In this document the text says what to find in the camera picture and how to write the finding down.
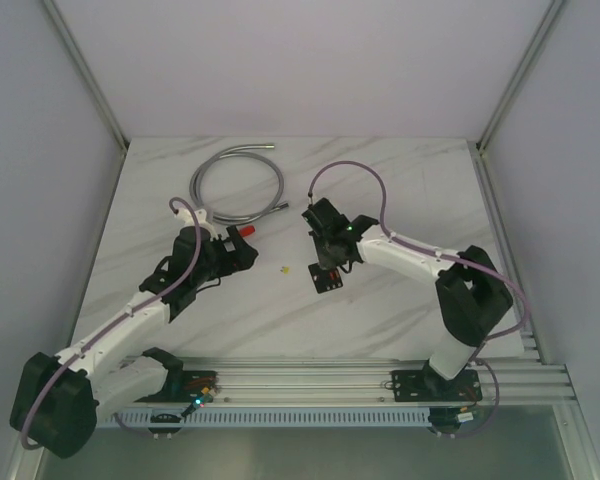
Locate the black fuse box base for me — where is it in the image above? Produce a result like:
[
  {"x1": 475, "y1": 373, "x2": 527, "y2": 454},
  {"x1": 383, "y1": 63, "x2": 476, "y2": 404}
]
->
[{"x1": 308, "y1": 263, "x2": 343, "y2": 294}]

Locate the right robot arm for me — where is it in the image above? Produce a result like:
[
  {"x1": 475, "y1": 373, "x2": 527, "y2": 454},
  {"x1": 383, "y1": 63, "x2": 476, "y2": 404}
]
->
[{"x1": 302, "y1": 198, "x2": 513, "y2": 399}]

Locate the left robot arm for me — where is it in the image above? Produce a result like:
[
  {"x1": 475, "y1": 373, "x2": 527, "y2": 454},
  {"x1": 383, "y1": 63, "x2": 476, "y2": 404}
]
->
[{"x1": 9, "y1": 226, "x2": 259, "y2": 459}]

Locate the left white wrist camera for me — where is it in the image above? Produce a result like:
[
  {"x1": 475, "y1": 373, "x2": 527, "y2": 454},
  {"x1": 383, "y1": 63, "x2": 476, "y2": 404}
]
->
[{"x1": 175, "y1": 207, "x2": 220, "y2": 240}]

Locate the grey coiled metal hose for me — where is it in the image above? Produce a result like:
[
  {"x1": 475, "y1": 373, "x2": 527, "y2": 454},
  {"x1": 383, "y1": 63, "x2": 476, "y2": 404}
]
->
[{"x1": 188, "y1": 143, "x2": 292, "y2": 224}]

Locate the aluminium rail frame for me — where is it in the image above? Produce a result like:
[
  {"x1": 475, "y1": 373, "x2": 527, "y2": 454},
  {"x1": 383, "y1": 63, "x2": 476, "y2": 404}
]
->
[{"x1": 184, "y1": 358, "x2": 576, "y2": 407}]

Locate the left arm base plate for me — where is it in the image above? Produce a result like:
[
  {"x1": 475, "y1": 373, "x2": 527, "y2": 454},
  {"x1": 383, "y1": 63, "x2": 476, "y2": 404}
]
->
[{"x1": 136, "y1": 370, "x2": 217, "y2": 403}]

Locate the white slotted cable duct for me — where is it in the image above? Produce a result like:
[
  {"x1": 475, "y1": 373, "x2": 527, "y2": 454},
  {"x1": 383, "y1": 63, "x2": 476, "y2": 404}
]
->
[{"x1": 97, "y1": 406, "x2": 431, "y2": 430}]

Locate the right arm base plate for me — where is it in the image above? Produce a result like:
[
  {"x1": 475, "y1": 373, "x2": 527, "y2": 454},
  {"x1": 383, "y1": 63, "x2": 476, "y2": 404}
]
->
[{"x1": 389, "y1": 369, "x2": 483, "y2": 403}]

